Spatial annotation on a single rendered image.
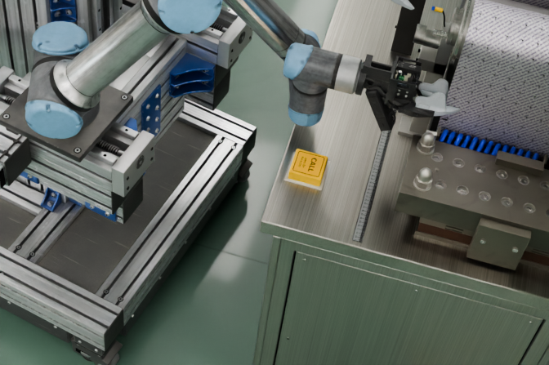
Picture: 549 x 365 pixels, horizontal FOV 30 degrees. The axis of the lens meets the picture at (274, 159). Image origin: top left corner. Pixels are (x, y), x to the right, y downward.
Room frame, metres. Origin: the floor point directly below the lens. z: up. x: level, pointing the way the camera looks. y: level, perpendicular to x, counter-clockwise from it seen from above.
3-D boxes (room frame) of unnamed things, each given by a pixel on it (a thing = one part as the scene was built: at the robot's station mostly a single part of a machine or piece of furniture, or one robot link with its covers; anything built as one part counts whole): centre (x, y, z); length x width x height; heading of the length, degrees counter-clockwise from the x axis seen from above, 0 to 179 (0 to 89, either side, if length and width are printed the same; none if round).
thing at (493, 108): (1.45, -0.44, 1.12); 0.23 x 0.01 x 0.18; 81
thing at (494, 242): (1.23, -0.46, 0.96); 0.10 x 0.03 x 0.11; 81
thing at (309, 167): (1.41, -0.07, 0.91); 0.07 x 0.07 x 0.02; 81
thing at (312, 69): (1.51, -0.05, 1.11); 0.11 x 0.08 x 0.09; 81
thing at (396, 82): (1.49, -0.21, 1.12); 0.12 x 0.08 x 0.09; 81
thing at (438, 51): (1.57, -0.29, 1.05); 0.06 x 0.05 x 0.31; 81
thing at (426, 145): (1.40, -0.30, 1.05); 0.04 x 0.04 x 0.04
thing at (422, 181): (1.31, -0.30, 1.05); 0.04 x 0.04 x 0.04
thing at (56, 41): (1.56, 0.49, 0.98); 0.13 x 0.12 x 0.14; 9
